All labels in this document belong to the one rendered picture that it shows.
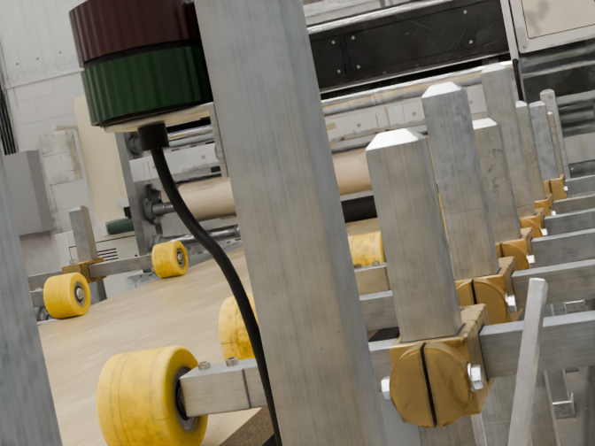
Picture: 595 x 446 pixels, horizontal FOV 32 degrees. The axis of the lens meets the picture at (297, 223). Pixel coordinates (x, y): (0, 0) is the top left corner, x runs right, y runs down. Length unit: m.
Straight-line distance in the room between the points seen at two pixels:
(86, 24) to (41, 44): 10.26
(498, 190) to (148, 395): 0.53
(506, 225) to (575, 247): 0.09
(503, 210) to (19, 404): 0.98
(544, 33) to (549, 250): 1.78
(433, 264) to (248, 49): 0.28
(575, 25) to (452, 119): 2.04
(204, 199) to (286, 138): 2.78
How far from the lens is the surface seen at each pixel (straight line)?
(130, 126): 0.44
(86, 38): 0.44
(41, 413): 0.21
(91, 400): 1.10
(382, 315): 0.98
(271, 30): 0.42
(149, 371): 0.77
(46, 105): 10.66
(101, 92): 0.43
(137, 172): 3.27
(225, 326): 1.00
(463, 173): 0.91
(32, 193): 10.54
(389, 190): 0.66
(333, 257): 0.42
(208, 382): 0.76
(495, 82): 1.40
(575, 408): 1.49
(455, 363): 0.64
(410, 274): 0.66
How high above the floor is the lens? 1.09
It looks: 3 degrees down
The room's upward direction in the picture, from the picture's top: 11 degrees counter-clockwise
